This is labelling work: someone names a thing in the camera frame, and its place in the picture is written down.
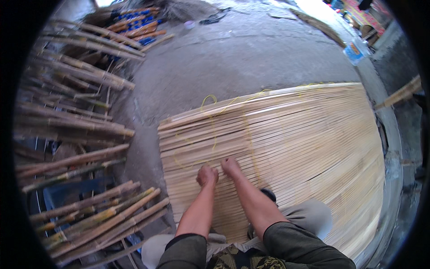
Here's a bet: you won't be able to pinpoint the person's body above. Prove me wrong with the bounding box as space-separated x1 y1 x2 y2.
157 222 357 269

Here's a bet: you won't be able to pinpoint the pile of bamboo poles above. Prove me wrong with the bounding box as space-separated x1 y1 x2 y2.
13 18 171 268

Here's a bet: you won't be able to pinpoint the bamboo pole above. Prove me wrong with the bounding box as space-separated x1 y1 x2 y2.
374 75 422 110

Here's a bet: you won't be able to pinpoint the yellow string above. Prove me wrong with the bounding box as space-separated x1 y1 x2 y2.
172 82 336 169

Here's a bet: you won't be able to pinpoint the clear plastic water bottle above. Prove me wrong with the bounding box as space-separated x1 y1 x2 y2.
343 36 371 66

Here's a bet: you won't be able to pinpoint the person's right hand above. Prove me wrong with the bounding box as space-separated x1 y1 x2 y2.
221 156 243 180

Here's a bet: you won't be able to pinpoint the long wooden stick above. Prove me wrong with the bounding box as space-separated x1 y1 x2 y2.
290 8 347 48

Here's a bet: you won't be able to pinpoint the woven bamboo slat mat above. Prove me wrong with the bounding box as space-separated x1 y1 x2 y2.
157 82 385 262

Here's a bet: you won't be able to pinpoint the black cord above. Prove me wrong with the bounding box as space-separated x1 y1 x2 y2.
199 7 232 25

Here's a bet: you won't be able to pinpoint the bundle of blue-banded brooms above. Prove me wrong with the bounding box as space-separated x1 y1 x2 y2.
106 7 167 46

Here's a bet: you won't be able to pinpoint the person's left hand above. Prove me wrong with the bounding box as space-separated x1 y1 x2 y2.
196 164 219 188

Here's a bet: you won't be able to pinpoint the person's legs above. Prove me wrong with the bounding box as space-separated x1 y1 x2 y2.
141 188 334 269

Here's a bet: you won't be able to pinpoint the colourful floor mat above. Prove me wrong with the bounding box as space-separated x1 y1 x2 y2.
331 0 393 37

